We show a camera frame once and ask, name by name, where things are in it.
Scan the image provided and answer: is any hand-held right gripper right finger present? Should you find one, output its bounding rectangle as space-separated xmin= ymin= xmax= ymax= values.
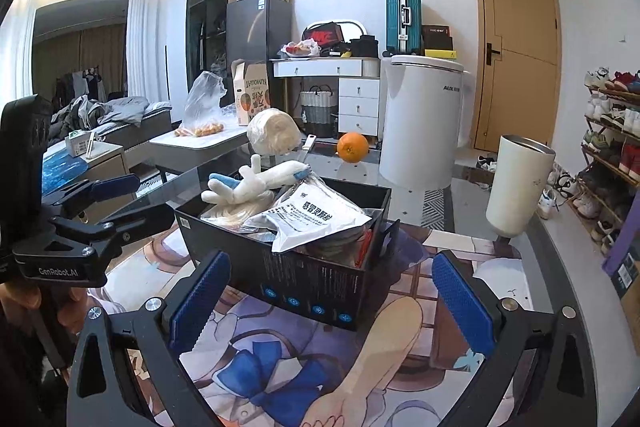
xmin=432 ymin=250 xmax=599 ymax=427

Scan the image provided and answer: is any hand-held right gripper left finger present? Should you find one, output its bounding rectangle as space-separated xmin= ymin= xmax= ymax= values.
xmin=64 ymin=249 xmax=233 ymax=427

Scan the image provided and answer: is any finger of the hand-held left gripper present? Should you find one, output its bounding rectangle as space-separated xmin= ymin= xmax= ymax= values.
xmin=49 ymin=205 xmax=177 ymax=259
xmin=46 ymin=172 xmax=142 ymax=211

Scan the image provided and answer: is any zip bag of laces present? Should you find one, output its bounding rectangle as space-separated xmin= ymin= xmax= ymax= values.
xmin=201 ymin=201 xmax=274 ymax=234

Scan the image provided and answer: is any black cardboard box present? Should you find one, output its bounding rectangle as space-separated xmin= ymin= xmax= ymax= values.
xmin=173 ymin=176 xmax=402 ymax=333

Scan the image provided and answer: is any red snack packet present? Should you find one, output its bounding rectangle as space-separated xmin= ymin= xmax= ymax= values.
xmin=356 ymin=228 xmax=374 ymax=269

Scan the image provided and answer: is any white and blue plush toy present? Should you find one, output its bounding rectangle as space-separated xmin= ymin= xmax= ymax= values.
xmin=200 ymin=154 xmax=308 ymax=206

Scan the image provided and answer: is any white printed sachet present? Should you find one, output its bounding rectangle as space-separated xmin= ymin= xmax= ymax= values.
xmin=264 ymin=182 xmax=374 ymax=255

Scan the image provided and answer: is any person's left hand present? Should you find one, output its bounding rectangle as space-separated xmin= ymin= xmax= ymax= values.
xmin=0 ymin=282 xmax=49 ymax=309

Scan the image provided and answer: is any grey cabinet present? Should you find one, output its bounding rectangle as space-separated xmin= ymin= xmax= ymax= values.
xmin=42 ymin=141 xmax=127 ymax=198

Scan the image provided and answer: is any blue padded sheet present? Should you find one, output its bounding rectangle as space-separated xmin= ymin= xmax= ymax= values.
xmin=42 ymin=154 xmax=87 ymax=196

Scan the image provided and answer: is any white and green box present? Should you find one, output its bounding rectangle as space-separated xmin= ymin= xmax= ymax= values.
xmin=64 ymin=130 xmax=99 ymax=158

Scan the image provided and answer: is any bed with grey bedding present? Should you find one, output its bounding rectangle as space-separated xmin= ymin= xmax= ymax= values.
xmin=59 ymin=93 xmax=174 ymax=154

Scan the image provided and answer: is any grey low table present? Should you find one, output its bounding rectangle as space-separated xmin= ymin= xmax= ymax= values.
xmin=149 ymin=126 xmax=252 ymax=181

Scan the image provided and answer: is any printed table mat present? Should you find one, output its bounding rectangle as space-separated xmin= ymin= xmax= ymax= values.
xmin=85 ymin=201 xmax=542 ymax=427

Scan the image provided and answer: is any plastic bag of kumquats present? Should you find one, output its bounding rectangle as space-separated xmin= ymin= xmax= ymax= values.
xmin=174 ymin=70 xmax=239 ymax=138

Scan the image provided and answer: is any white tumbler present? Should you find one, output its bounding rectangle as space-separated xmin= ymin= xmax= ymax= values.
xmin=485 ymin=134 xmax=557 ymax=239

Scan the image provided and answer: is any white sneaker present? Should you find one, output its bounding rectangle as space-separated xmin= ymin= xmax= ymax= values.
xmin=537 ymin=183 xmax=572 ymax=221

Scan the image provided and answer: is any white curtain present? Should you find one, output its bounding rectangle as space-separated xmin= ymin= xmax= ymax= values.
xmin=124 ymin=0 xmax=169 ymax=106

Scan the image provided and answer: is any pale round wrapped bundle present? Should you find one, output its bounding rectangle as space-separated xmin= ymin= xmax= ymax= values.
xmin=246 ymin=108 xmax=303 ymax=156

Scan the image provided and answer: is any printed fruit carton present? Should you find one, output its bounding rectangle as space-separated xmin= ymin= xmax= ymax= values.
xmin=231 ymin=60 xmax=273 ymax=126

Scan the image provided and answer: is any purple paper bag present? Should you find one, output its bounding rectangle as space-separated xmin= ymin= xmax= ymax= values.
xmin=602 ymin=201 xmax=640 ymax=299

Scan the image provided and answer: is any orange fruit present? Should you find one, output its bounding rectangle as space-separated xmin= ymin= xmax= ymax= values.
xmin=336 ymin=131 xmax=370 ymax=164

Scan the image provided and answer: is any grey fridge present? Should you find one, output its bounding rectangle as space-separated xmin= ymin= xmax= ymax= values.
xmin=226 ymin=0 xmax=294 ymax=118

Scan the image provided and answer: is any wooden shoe rack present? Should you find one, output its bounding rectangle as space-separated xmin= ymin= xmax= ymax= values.
xmin=575 ymin=84 xmax=640 ymax=254

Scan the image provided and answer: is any dark glass wardrobe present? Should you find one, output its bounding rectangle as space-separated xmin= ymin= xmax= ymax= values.
xmin=185 ymin=0 xmax=261 ymax=128

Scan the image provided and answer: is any woven basket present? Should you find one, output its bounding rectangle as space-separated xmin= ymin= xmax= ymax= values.
xmin=299 ymin=85 xmax=339 ymax=139

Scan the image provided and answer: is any white desk with drawers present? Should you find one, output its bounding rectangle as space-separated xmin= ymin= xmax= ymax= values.
xmin=269 ymin=56 xmax=384 ymax=138

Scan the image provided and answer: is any plate of snacks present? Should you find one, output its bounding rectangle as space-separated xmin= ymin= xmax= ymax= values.
xmin=279 ymin=40 xmax=321 ymax=58

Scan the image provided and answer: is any shoe rack with shoes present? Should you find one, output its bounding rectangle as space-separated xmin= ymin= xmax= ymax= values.
xmin=572 ymin=67 xmax=640 ymax=253

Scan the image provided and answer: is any red and black shoebox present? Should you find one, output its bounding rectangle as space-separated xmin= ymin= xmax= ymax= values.
xmin=301 ymin=22 xmax=344 ymax=48

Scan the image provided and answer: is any wooden door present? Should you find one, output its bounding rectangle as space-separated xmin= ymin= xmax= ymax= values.
xmin=471 ymin=0 xmax=561 ymax=154

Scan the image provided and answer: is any black flat box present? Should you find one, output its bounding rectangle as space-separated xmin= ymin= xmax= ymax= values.
xmin=421 ymin=24 xmax=454 ymax=53

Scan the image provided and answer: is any black bag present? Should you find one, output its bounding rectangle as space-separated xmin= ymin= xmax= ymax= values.
xmin=349 ymin=35 xmax=379 ymax=58

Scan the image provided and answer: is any white framed mirror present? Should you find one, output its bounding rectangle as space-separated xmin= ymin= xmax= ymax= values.
xmin=302 ymin=19 xmax=369 ymax=58

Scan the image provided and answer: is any teal suitcase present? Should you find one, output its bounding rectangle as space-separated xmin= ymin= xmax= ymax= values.
xmin=384 ymin=0 xmax=423 ymax=57

